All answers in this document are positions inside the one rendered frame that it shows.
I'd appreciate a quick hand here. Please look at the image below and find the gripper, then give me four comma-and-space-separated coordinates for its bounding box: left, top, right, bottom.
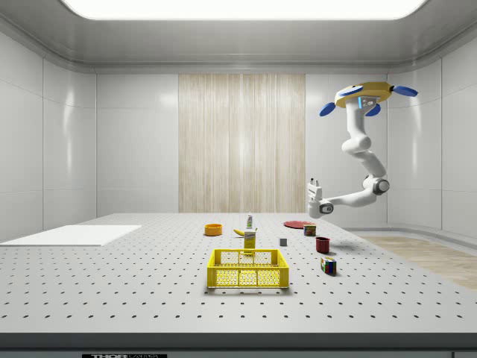
306, 178, 324, 204

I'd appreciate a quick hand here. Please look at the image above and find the puzzle cube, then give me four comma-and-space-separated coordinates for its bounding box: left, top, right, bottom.
320, 256, 338, 277

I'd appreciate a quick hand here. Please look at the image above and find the yellow basket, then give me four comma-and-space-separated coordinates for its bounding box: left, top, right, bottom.
206, 248, 291, 289

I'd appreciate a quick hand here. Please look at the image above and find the drone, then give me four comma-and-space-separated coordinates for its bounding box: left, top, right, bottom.
319, 81, 419, 118

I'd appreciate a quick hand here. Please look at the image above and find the white board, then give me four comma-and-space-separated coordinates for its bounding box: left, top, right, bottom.
0, 224, 143, 247

